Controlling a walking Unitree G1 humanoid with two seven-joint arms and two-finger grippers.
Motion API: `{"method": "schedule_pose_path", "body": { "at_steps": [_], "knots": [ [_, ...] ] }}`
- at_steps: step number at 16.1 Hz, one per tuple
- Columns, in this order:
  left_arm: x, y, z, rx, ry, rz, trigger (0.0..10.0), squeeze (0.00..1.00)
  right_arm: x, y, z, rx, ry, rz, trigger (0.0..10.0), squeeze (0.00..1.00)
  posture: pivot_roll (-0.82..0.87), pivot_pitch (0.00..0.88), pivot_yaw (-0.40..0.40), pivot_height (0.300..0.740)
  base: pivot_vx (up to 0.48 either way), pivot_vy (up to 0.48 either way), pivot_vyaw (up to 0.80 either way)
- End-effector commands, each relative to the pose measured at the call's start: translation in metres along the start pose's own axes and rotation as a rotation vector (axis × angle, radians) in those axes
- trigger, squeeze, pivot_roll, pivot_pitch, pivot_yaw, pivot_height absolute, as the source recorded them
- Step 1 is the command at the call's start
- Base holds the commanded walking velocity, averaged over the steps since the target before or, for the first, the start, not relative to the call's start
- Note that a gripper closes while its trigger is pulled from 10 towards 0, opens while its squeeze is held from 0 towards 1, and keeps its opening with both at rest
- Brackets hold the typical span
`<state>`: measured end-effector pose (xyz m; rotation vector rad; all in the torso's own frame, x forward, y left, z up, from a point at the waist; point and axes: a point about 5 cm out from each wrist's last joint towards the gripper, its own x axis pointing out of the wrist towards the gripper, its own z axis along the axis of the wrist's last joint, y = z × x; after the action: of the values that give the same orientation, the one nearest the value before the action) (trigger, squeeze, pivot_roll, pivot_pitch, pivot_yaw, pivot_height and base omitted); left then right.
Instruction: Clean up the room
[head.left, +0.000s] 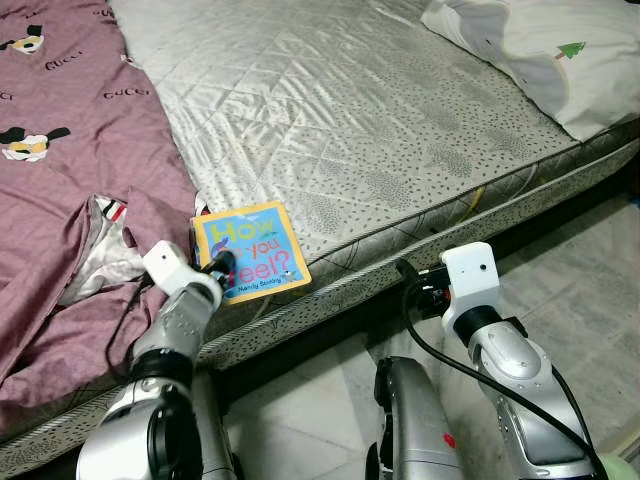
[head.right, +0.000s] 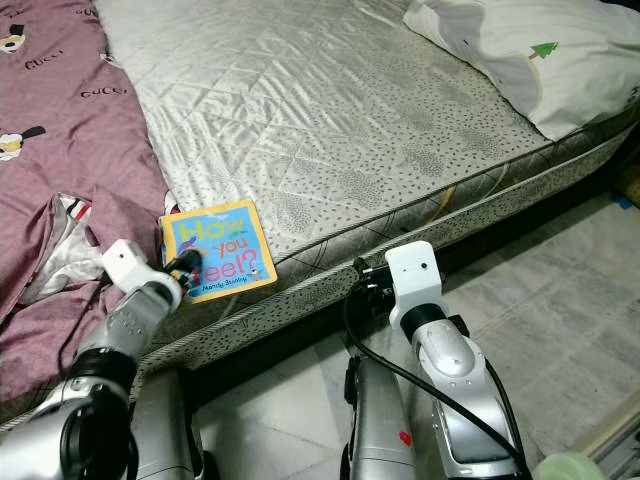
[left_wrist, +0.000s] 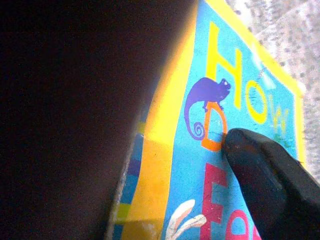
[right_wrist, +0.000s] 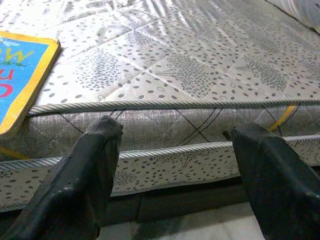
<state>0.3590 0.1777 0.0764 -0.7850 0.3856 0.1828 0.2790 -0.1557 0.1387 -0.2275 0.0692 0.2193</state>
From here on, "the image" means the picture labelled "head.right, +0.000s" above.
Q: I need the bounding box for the yellow bordered children's book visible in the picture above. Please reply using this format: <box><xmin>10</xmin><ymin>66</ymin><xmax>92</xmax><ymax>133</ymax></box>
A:
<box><xmin>159</xmin><ymin>197</ymin><xmax>280</xmax><ymax>303</ymax></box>

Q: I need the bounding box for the purple cartoon print blanket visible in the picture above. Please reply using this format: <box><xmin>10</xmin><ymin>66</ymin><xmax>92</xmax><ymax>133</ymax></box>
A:
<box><xmin>0</xmin><ymin>0</ymin><xmax>183</xmax><ymax>406</ymax></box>

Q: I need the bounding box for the white pillow green tree print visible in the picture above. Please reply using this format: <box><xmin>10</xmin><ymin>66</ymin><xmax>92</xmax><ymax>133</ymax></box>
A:
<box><xmin>402</xmin><ymin>0</ymin><xmax>640</xmax><ymax>143</ymax></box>

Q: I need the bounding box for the silver robot right leg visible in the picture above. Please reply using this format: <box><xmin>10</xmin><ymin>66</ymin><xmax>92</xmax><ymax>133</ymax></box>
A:
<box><xmin>342</xmin><ymin>354</ymin><xmax>423</xmax><ymax>480</ymax></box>

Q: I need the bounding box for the silver robot leg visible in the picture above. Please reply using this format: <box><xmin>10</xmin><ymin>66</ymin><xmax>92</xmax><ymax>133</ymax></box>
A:
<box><xmin>342</xmin><ymin>354</ymin><xmax>423</xmax><ymax>480</ymax></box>
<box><xmin>132</xmin><ymin>362</ymin><xmax>219</xmax><ymax>480</ymax></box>

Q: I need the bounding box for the silver robot left leg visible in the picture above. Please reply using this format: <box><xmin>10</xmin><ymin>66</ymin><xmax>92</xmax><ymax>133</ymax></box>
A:
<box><xmin>132</xmin><ymin>362</ymin><xmax>219</xmax><ymax>480</ymax></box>

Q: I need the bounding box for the grey quilted mattress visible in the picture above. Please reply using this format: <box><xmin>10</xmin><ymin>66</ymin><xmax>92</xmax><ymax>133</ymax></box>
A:
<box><xmin>0</xmin><ymin>0</ymin><xmax>640</xmax><ymax>426</ymax></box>

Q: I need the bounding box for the pale green plastic object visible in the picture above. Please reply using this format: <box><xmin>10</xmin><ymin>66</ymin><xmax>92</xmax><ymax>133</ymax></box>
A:
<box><xmin>528</xmin><ymin>450</ymin><xmax>608</xmax><ymax>480</ymax></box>

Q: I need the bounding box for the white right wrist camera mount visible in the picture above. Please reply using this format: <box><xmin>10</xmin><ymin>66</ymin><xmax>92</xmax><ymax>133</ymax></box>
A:
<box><xmin>384</xmin><ymin>241</ymin><xmax>445</xmax><ymax>336</ymax></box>

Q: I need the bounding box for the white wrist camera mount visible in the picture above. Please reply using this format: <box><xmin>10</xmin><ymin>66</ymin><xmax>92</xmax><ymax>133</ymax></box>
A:
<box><xmin>101</xmin><ymin>239</ymin><xmax>164</xmax><ymax>299</ymax></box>
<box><xmin>384</xmin><ymin>241</ymin><xmax>445</xmax><ymax>336</ymax></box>

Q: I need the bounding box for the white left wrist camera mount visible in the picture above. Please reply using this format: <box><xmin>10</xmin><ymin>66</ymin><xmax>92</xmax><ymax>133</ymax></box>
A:
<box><xmin>101</xmin><ymin>239</ymin><xmax>164</xmax><ymax>299</ymax></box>

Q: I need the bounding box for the dark bed frame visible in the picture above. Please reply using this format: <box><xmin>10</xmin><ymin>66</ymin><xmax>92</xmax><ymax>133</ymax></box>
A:
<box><xmin>180</xmin><ymin>165</ymin><xmax>640</xmax><ymax>401</ymax></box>

